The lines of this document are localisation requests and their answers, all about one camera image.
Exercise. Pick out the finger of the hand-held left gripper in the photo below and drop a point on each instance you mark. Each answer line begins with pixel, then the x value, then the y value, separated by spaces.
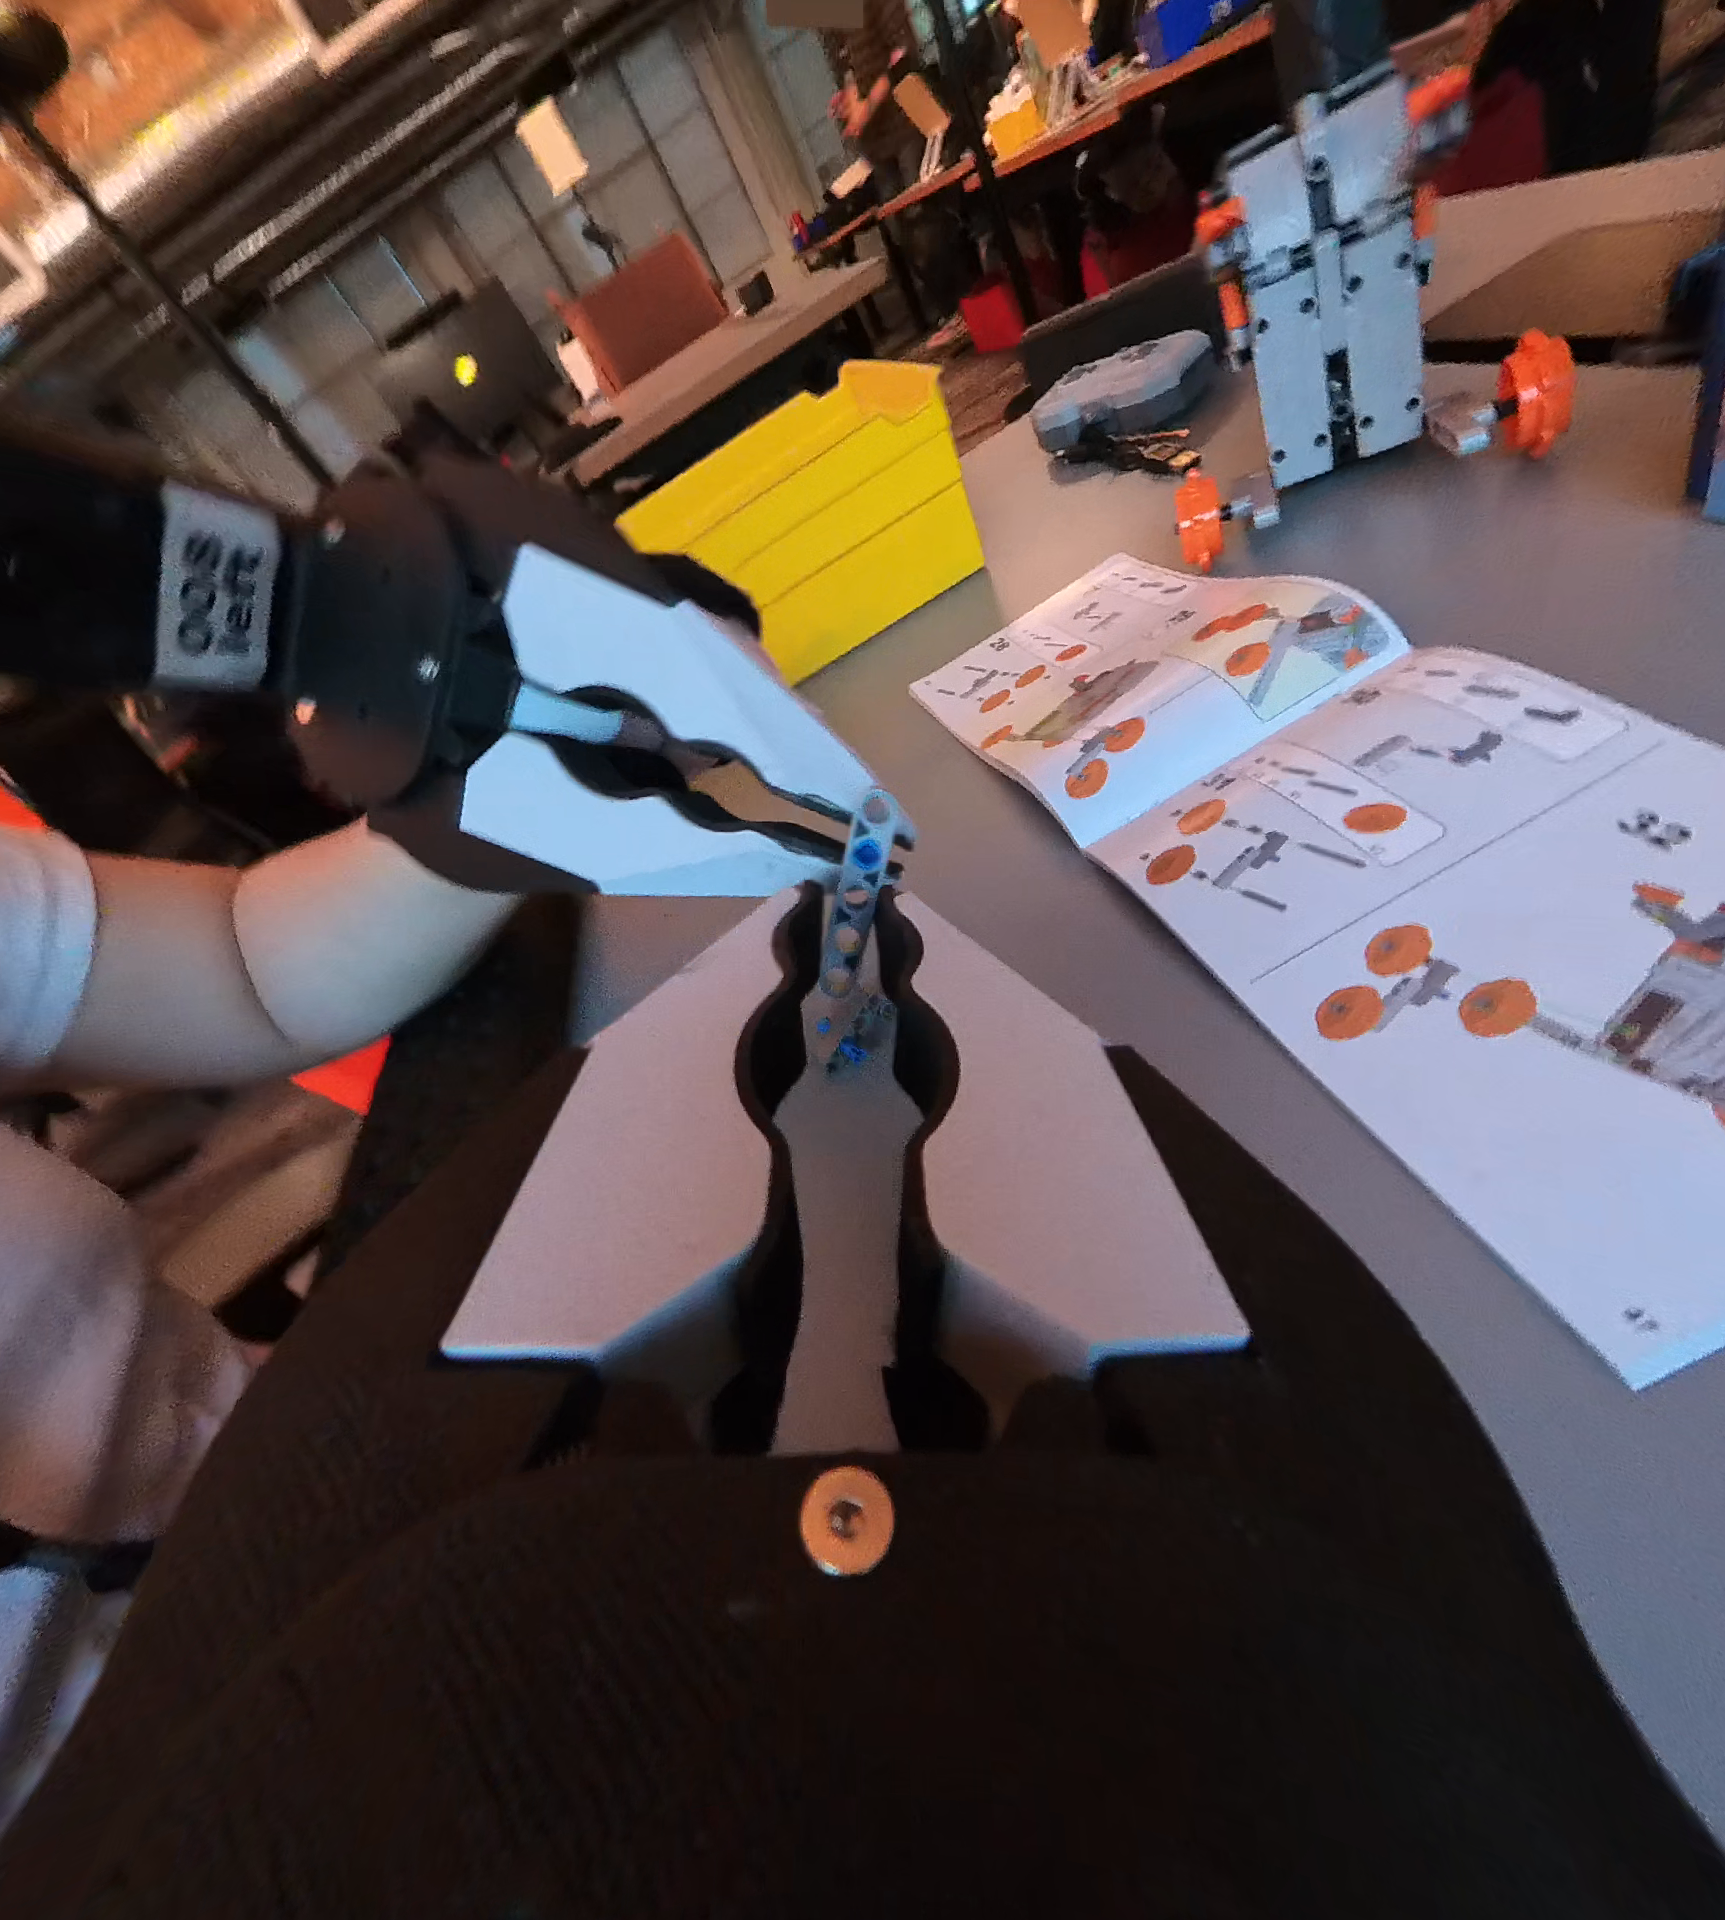
pixel 654 645
pixel 608 841

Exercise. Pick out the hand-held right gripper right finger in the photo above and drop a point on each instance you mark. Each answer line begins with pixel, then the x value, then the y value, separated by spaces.
pixel 1073 1201

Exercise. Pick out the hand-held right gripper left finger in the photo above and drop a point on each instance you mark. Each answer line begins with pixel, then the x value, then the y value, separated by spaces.
pixel 624 1201

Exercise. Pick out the light grey holed beam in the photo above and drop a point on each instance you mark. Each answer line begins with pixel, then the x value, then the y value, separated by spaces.
pixel 855 901

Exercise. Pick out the dark grey angled beam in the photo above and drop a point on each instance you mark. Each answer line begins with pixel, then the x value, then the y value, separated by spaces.
pixel 870 1039

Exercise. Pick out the grey desk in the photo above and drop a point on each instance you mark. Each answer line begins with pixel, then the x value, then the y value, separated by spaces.
pixel 1627 1500

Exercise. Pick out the yellow storage bin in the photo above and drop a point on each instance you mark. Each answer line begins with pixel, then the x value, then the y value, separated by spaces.
pixel 833 524

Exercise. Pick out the dark monitor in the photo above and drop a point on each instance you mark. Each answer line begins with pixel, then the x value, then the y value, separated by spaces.
pixel 474 353

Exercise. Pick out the brown cardboard box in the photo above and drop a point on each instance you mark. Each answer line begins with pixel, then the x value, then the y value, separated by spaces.
pixel 646 308

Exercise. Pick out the open instruction booklet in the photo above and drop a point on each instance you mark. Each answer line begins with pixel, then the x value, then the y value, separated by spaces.
pixel 1478 1051

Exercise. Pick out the red box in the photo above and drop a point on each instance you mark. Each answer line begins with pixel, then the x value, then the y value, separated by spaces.
pixel 994 315

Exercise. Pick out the white window paper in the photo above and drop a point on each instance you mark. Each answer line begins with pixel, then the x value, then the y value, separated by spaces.
pixel 553 147

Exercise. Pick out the grey remote controller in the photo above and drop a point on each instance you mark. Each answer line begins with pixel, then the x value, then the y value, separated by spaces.
pixel 1125 382

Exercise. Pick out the orange toy wheel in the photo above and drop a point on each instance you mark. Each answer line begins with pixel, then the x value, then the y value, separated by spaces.
pixel 1537 392
pixel 1199 519

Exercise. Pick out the person's white t-shirt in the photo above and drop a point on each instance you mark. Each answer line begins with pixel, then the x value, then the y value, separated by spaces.
pixel 23 1274

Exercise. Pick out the grey toy robot model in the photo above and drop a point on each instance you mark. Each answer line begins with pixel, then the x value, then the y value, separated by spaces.
pixel 1328 300

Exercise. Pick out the beige chair back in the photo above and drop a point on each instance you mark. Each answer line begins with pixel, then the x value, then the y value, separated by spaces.
pixel 1568 248

